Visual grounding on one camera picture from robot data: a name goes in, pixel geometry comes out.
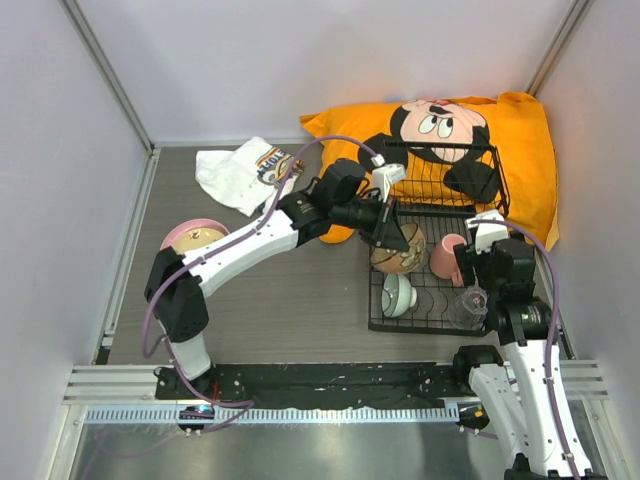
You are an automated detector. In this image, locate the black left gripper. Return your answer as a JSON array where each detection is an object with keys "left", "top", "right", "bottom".
[{"left": 331, "top": 191, "right": 410, "bottom": 251}]

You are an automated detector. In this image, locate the brown floral bowl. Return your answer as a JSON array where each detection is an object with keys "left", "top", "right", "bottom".
[{"left": 370, "top": 222, "right": 427, "bottom": 275}]

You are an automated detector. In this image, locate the clear glass cup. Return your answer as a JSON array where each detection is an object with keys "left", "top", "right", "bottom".
[{"left": 449, "top": 286, "right": 488, "bottom": 331}]

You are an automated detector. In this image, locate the pink mug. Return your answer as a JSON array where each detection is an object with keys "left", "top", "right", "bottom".
[{"left": 429, "top": 233, "right": 466, "bottom": 287}]

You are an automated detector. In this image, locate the light green bowl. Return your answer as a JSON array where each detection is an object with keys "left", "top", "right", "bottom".
[{"left": 381, "top": 274, "right": 418, "bottom": 318}]

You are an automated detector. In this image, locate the pink plate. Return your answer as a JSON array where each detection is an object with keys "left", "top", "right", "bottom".
[{"left": 160, "top": 218, "right": 229, "bottom": 250}]

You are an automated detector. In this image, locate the cream floral plate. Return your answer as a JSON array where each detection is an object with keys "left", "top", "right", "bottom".
[{"left": 172, "top": 227, "right": 226, "bottom": 254}]

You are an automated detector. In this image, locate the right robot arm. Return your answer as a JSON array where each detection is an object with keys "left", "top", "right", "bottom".
[{"left": 451, "top": 237, "right": 599, "bottom": 479}]

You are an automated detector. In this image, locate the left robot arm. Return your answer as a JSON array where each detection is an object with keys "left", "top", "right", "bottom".
[{"left": 144, "top": 156, "right": 409, "bottom": 399}]

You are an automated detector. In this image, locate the orange Mickey Mouse pillow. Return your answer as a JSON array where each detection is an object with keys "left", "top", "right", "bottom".
[{"left": 300, "top": 92, "right": 560, "bottom": 249}]

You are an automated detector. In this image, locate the white printed t-shirt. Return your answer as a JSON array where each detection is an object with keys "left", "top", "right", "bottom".
[{"left": 195, "top": 137, "right": 294, "bottom": 217}]

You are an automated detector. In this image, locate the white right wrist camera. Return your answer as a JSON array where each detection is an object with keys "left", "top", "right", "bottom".
[{"left": 465, "top": 210, "right": 509, "bottom": 254}]

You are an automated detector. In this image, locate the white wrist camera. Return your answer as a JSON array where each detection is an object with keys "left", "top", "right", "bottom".
[
  {"left": 465, "top": 210, "right": 509, "bottom": 254},
  {"left": 371, "top": 154, "right": 406, "bottom": 202}
]

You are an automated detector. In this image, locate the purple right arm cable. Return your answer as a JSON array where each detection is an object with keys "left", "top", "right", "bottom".
[{"left": 467, "top": 217, "right": 581, "bottom": 480}]

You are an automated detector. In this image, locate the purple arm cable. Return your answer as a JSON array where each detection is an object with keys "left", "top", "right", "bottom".
[
  {"left": 467, "top": 217, "right": 581, "bottom": 480},
  {"left": 141, "top": 135, "right": 379, "bottom": 434}
]

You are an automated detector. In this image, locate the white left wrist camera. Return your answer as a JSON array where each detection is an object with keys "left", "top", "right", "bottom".
[{"left": 371, "top": 154, "right": 406, "bottom": 202}]

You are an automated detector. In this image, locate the black wire dish rack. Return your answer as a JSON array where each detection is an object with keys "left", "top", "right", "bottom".
[{"left": 368, "top": 137, "right": 510, "bottom": 337}]

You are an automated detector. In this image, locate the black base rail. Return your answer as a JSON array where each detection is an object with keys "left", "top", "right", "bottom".
[{"left": 154, "top": 362, "right": 474, "bottom": 410}]

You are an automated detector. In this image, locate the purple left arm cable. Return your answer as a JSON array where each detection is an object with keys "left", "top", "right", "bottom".
[{"left": 141, "top": 135, "right": 379, "bottom": 434}]

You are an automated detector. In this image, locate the aluminium frame rail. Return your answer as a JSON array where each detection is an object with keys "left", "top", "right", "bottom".
[{"left": 58, "top": 0, "right": 162, "bottom": 191}]

